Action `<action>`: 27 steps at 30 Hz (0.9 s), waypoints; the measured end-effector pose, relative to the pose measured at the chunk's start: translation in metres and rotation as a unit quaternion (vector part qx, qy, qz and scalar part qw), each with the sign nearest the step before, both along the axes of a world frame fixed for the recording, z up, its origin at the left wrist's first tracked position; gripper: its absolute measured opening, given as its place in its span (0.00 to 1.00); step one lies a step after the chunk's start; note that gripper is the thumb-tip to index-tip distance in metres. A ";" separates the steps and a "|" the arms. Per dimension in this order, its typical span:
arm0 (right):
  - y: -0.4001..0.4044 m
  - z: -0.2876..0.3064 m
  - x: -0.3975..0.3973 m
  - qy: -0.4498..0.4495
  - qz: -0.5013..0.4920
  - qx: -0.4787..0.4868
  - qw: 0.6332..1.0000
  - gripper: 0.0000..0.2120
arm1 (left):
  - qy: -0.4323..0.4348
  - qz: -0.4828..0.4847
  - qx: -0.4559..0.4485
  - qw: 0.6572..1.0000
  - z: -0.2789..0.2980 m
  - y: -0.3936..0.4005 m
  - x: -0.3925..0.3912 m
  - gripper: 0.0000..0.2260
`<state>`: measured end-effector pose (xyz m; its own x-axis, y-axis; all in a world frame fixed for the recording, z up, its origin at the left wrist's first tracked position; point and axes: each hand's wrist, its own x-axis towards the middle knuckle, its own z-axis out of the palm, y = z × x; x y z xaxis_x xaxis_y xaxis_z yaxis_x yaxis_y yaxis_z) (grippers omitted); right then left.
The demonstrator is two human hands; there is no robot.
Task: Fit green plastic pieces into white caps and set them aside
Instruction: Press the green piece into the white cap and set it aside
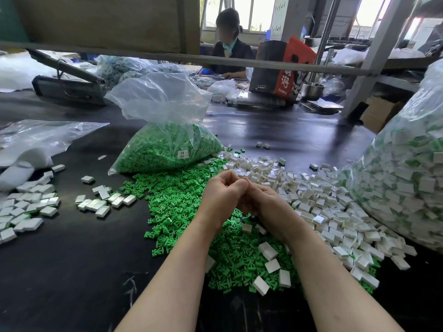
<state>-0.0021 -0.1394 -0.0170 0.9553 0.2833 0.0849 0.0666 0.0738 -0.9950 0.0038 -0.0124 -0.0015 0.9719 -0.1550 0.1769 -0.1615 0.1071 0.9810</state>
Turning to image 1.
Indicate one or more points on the clear bag of pale parts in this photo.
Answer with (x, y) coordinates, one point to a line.
(130, 68)

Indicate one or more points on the cardboard box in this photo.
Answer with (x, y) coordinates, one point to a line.
(382, 114)

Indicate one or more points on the empty clear plastic bag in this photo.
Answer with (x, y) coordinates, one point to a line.
(41, 136)

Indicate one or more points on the crumpled white plastic bag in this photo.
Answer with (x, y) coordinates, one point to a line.
(223, 89)

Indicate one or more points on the pile of green parts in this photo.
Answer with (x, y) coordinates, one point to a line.
(160, 195)

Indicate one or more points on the white plastic sheet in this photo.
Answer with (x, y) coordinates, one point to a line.
(23, 71)

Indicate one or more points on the brown board panel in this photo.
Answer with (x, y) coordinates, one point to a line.
(99, 22)

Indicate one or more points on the black and red box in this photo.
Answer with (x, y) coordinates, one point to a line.
(278, 72)

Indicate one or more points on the black table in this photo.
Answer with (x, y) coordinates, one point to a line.
(69, 281)

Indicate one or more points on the large bag of white caps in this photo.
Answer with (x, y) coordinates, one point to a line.
(414, 170)

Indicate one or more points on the white bags on shelf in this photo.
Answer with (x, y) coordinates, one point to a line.
(376, 55)

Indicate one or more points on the person's left forearm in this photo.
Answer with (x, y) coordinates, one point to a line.
(173, 295)

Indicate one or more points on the person's right hand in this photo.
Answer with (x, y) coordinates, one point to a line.
(275, 212)

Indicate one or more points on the grey metal shelf frame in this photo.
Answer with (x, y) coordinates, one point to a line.
(138, 54)

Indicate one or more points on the white paper sheets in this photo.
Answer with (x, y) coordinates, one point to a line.
(322, 105)

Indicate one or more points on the person's left hand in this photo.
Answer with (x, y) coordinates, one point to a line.
(220, 200)

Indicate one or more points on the pile of white plastic caps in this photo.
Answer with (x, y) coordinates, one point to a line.
(346, 209)

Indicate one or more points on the bag of green clips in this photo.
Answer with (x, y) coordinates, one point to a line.
(170, 146)

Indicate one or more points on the pile of assembled white pieces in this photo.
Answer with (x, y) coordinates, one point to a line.
(30, 207)

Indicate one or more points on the person's right forearm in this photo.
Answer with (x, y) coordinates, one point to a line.
(344, 295)

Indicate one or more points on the metal bowl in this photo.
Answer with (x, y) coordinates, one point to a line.
(312, 91)

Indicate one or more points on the small white plastic scrap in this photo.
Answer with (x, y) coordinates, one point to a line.
(102, 157)

